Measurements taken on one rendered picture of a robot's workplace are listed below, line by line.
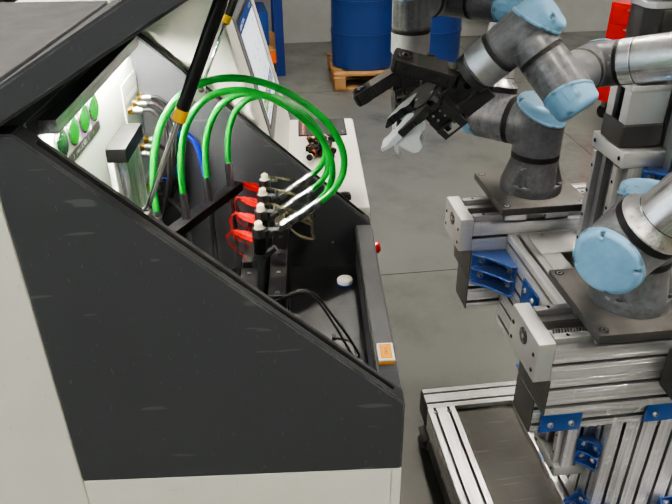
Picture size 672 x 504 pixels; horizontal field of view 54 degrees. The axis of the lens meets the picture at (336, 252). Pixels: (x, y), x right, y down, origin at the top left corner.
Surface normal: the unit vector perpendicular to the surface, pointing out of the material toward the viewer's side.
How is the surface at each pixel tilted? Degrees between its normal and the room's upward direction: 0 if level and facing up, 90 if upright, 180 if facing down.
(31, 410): 90
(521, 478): 0
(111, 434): 90
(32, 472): 90
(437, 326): 0
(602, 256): 96
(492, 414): 0
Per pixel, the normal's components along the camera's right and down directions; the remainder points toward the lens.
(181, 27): 0.04, 0.51
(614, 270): -0.69, 0.46
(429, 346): -0.01, -0.86
